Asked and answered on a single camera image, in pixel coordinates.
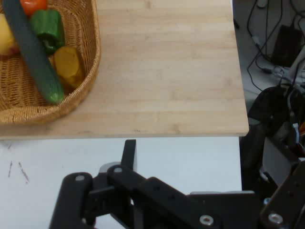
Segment green bell pepper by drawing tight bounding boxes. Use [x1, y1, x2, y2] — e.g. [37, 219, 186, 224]
[30, 9, 65, 55]

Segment black rounded machine housing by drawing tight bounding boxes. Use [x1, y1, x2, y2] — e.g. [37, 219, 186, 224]
[240, 85, 298, 191]

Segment red tomato with green stem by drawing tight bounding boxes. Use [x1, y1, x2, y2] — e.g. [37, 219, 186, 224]
[20, 0, 48, 17]

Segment black floor cable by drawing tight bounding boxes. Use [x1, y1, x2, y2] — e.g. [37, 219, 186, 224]
[246, 0, 285, 93]

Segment woven wicker basket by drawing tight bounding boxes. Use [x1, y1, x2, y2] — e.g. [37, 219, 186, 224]
[0, 0, 102, 126]

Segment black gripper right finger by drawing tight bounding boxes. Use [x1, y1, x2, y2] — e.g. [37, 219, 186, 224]
[259, 161, 305, 229]

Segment long dark green cucumber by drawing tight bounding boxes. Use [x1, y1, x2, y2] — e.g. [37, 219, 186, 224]
[1, 0, 65, 104]

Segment black box on floor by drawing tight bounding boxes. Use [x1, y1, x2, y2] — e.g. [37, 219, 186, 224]
[271, 23, 305, 68]

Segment yellow round fruit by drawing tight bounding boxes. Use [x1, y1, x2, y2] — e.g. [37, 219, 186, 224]
[0, 13, 21, 56]

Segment bamboo cutting board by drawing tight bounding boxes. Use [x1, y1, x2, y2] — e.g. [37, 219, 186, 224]
[0, 0, 250, 140]

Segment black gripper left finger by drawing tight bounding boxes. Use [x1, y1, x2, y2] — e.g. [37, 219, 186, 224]
[49, 139, 222, 229]

